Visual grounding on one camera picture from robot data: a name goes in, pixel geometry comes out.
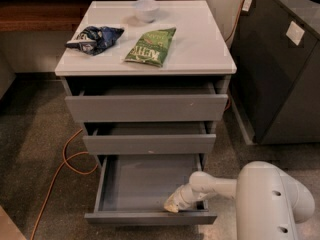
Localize green chip bag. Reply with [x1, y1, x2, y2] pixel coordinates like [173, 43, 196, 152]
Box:
[124, 27, 176, 67]

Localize white bowl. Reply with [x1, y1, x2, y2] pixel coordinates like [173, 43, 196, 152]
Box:
[133, 0, 159, 23]

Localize grey top drawer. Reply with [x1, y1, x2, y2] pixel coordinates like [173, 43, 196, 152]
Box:
[65, 83, 227, 122]

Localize grey drawer cabinet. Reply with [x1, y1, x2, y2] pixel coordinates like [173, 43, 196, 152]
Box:
[54, 0, 238, 181]

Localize white label sticker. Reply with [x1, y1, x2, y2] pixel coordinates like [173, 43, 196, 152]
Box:
[286, 21, 305, 45]

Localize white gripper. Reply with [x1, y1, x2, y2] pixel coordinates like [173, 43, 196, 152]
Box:
[164, 184, 204, 213]

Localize dark grey bin cabinet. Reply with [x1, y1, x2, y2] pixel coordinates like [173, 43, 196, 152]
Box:
[230, 0, 320, 145]

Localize grey middle drawer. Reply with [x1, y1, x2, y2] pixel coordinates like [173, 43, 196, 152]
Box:
[83, 122, 216, 155]

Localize blue chip bag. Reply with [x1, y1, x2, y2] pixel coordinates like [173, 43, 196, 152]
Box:
[65, 26, 124, 56]

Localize grey bottom drawer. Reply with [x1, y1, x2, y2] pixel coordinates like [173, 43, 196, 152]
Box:
[85, 154, 216, 226]

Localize white cable tag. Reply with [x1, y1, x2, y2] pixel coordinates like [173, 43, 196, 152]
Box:
[242, 0, 253, 12]

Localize wooden bench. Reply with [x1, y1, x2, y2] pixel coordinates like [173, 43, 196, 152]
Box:
[0, 0, 195, 32]

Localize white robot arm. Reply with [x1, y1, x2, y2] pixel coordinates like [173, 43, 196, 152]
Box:
[164, 161, 315, 240]

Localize orange cable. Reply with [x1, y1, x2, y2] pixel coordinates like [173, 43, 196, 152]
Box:
[29, 128, 99, 240]

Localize grey drawer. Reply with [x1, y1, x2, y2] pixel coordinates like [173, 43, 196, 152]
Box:
[83, 122, 216, 155]
[85, 154, 216, 226]
[65, 83, 227, 122]

